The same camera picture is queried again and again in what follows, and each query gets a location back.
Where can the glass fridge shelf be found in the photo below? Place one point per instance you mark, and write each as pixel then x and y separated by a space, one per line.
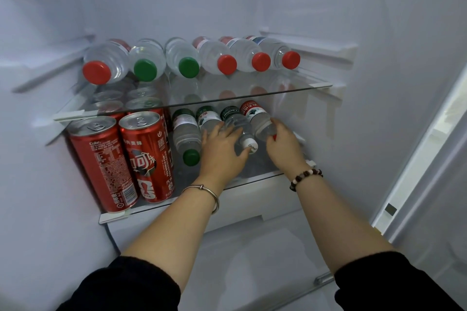
pixel 233 88
pixel 255 172

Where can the silver bangle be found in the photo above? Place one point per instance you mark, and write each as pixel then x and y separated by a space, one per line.
pixel 213 196

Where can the person's left middle finger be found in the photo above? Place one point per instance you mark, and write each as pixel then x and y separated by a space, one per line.
pixel 227 130

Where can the person's left little finger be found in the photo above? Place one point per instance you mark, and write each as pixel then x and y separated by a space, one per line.
pixel 205 137

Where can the white shelf support rail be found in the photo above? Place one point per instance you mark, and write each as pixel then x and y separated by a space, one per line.
pixel 313 46
pixel 51 63

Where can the green-labelled water bottle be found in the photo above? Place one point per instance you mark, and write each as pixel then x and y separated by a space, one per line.
pixel 207 117

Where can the white-capped water bottle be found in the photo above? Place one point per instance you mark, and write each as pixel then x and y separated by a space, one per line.
pixel 233 117

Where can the person's right thumb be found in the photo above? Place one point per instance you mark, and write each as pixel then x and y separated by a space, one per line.
pixel 270 145

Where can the row of water bottles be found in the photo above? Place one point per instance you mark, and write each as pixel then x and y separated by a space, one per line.
pixel 182 57

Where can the person's right forearm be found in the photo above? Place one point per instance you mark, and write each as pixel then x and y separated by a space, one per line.
pixel 339 223

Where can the group of red soda cans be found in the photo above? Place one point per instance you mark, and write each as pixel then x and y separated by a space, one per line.
pixel 146 154

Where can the black left sleeve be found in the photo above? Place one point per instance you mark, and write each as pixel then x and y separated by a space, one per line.
pixel 124 285

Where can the person's left hand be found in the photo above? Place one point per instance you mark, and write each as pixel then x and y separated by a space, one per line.
pixel 219 161

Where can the red-labelled water bottle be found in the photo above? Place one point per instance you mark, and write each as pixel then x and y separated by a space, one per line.
pixel 255 115

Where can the black right sleeve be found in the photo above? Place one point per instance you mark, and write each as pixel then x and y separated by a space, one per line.
pixel 386 281

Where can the person's left forearm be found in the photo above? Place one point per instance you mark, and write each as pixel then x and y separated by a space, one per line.
pixel 175 234

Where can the white fridge drawer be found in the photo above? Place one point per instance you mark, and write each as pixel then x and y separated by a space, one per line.
pixel 255 248

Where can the black sleeve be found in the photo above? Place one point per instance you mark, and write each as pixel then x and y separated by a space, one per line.
pixel 386 281
pixel 124 285

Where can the person's left thumb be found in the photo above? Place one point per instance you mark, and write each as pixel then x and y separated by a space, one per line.
pixel 244 156

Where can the person's right hand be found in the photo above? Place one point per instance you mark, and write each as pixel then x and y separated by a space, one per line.
pixel 286 154

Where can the green-capped water bottle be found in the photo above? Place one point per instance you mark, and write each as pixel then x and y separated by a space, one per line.
pixel 186 132

